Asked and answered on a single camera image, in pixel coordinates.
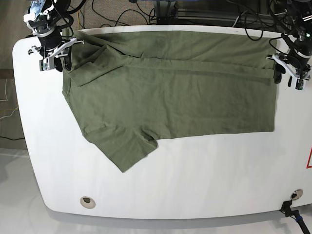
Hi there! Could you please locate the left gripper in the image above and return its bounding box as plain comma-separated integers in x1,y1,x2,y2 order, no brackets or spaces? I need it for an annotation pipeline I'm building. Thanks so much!
273,45,312,87

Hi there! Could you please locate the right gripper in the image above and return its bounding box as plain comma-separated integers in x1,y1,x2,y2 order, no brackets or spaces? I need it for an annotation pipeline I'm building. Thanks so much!
37,30,72,72

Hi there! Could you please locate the green T-shirt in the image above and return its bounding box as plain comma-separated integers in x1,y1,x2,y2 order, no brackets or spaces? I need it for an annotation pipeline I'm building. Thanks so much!
62,31,277,172

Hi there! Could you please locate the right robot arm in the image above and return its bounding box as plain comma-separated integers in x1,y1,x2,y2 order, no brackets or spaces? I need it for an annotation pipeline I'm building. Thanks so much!
23,0,86,72

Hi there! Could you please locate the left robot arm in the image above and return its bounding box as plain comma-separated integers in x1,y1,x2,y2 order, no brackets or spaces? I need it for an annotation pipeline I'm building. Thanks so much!
266,0,312,91

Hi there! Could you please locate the red triangle sticker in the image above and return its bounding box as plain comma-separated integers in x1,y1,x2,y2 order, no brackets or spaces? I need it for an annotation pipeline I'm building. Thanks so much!
306,148,312,169

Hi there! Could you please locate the right table grommet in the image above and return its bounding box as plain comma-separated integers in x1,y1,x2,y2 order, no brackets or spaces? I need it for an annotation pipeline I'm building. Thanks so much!
291,189,303,201

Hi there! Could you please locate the table grommet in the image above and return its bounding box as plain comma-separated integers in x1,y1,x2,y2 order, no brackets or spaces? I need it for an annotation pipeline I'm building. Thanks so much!
80,196,96,209
291,189,303,201

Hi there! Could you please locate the left table grommet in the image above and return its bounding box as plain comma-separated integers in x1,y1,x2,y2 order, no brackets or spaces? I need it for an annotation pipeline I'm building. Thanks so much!
80,196,96,209

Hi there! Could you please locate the white camera bracket left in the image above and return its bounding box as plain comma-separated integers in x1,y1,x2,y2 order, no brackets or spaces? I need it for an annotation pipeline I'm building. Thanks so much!
28,37,84,72

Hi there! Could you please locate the white camera bracket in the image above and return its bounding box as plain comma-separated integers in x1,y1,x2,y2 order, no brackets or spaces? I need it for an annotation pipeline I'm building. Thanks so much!
266,54,312,91
28,37,84,72

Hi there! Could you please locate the white camera bracket right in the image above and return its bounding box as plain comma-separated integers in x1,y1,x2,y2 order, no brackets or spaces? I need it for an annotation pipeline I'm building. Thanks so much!
266,54,312,91

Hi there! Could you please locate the yellow cable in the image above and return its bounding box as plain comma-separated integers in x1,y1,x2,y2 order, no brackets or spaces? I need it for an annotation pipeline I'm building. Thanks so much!
76,0,82,29

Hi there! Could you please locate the aluminium frame post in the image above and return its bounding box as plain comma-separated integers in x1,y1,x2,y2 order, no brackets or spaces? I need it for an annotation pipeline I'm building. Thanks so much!
153,0,176,25

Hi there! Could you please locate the black clamp with cable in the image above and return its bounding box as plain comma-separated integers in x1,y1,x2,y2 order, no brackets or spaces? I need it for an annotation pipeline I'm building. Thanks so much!
279,200,310,234

